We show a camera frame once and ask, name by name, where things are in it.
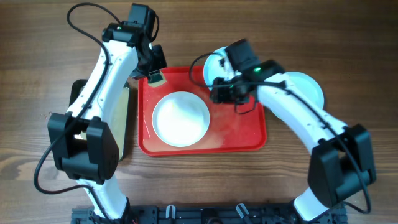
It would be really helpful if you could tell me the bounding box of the white round plate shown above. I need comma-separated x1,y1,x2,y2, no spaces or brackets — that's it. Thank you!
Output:
286,72,325,109

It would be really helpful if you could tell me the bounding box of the light blue plate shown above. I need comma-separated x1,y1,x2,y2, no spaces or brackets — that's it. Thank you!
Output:
203,46,235,85

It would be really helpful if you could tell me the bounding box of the black soapy water tray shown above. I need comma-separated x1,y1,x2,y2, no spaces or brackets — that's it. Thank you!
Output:
69,79,131,161

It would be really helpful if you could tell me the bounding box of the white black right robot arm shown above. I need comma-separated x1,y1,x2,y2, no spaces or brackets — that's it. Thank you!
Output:
203,59,376,222

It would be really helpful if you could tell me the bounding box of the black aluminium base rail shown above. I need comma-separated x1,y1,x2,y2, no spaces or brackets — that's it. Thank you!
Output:
70,203,348,224

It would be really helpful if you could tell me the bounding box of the green yellow sponge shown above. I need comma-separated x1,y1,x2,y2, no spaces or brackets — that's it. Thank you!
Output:
147,70,166,88

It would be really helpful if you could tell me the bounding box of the red plastic tray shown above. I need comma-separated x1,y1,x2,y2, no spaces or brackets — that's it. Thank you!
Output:
137,67,267,156

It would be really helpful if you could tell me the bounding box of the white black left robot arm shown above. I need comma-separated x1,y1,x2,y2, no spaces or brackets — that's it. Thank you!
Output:
45,21,165,223

